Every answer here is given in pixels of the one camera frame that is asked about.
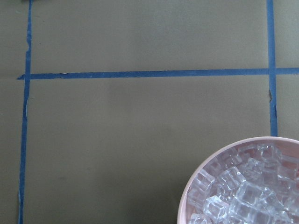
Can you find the pink bowl of ice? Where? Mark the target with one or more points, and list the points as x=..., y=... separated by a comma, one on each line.
x=252, y=181

